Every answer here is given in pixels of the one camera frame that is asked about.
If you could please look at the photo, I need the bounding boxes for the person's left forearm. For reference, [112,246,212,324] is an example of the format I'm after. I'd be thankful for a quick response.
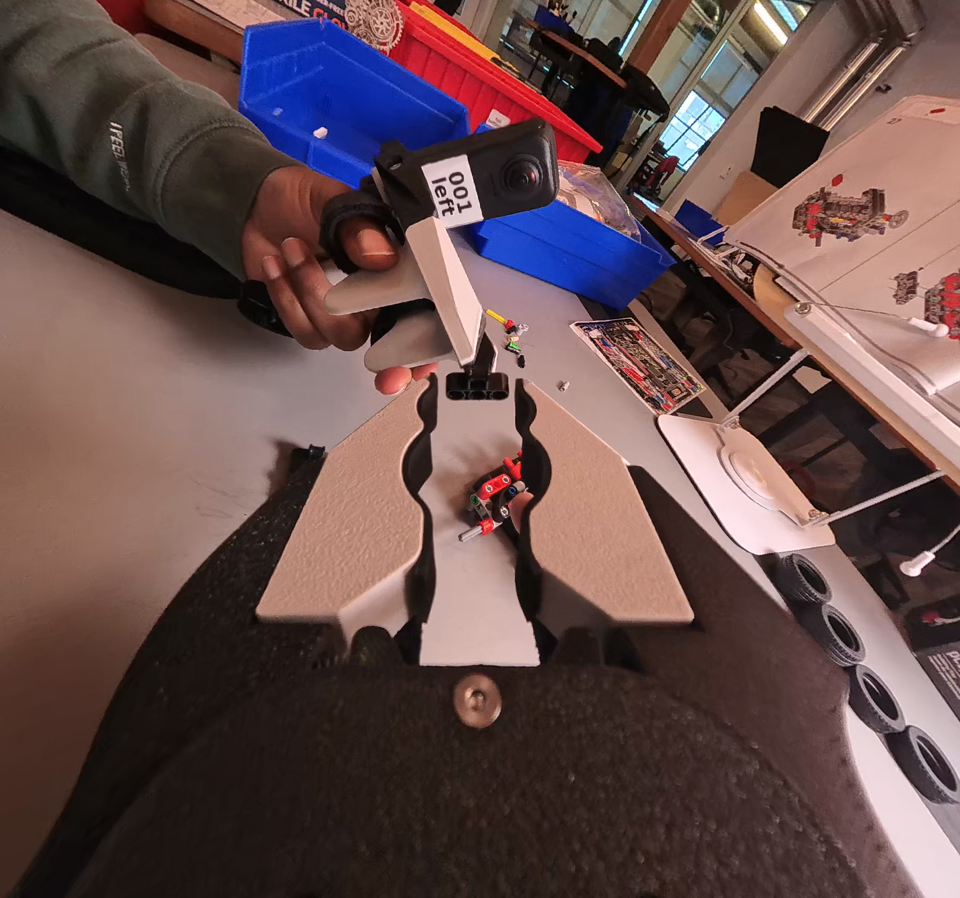
[0,0,301,280]

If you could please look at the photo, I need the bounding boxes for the background table with chairs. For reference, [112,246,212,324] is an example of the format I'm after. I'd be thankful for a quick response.
[525,9,672,136]

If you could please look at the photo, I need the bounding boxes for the grey gear model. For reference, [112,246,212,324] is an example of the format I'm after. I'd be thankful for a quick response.
[343,0,406,53]

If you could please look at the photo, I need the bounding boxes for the lego instruction booklet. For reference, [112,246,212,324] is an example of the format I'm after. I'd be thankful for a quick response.
[723,94,960,389]

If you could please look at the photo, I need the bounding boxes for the cluster of small lego pieces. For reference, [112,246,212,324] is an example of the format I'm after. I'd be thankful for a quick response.
[483,306,535,369]

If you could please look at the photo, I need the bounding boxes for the black lego beam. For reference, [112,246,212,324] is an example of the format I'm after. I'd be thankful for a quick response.
[444,332,511,401]

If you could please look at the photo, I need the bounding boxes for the black board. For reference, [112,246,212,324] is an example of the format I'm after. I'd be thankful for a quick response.
[750,107,830,190]

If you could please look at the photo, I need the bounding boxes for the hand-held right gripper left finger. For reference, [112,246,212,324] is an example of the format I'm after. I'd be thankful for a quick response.
[255,375,439,646]

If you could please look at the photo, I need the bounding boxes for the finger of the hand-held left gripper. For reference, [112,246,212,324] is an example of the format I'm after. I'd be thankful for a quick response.
[405,216,486,365]

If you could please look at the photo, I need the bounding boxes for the red bin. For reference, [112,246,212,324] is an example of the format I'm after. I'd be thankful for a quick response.
[390,0,603,164]

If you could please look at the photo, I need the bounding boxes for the blue background box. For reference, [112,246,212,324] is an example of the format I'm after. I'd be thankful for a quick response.
[673,199,727,238]

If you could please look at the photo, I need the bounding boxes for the wooden desk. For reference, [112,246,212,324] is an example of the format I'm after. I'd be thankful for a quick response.
[142,0,252,67]

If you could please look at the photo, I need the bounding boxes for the small blue bin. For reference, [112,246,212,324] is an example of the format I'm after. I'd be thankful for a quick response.
[238,17,472,188]

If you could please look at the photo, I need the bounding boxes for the lego car model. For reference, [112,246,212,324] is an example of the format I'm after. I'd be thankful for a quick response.
[459,450,537,543]

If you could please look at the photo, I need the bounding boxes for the lego sticker sheet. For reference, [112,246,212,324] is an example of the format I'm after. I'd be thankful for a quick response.
[570,318,708,417]

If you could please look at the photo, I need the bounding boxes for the person's left hand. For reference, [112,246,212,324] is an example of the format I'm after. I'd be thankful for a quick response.
[241,165,441,398]

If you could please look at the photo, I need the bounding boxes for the clear plastic parts bags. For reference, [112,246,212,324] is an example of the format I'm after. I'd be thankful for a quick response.
[558,162,648,241]

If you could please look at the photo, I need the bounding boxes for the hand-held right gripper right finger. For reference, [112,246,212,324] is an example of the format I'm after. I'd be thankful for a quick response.
[514,379,696,637]

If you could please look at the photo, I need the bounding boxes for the large blue bin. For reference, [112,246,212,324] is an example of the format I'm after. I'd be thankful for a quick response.
[459,126,676,312]

